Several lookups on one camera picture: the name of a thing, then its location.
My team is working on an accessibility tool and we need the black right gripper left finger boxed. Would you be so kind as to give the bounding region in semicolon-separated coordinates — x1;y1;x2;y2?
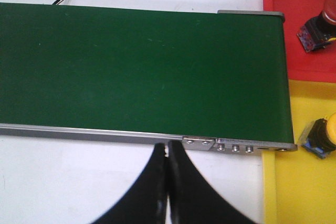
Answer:
94;143;167;223

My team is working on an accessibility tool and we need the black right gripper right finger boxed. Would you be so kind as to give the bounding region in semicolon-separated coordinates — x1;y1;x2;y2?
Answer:
167;141;254;223

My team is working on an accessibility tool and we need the yellow plate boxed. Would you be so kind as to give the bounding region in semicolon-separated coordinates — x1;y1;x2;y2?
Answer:
262;80;335;223

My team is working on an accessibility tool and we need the push button on yellow plate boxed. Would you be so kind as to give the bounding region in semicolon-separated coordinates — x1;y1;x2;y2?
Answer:
298;113;335;159

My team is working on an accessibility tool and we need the push button on red plate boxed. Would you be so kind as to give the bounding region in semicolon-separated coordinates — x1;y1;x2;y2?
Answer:
297;0;335;52

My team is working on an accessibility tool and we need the red plate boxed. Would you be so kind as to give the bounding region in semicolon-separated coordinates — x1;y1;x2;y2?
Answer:
263;0;335;83

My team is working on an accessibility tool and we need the aluminium conveyor frame rail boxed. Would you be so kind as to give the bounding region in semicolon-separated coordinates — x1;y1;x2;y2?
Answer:
0;9;298;153

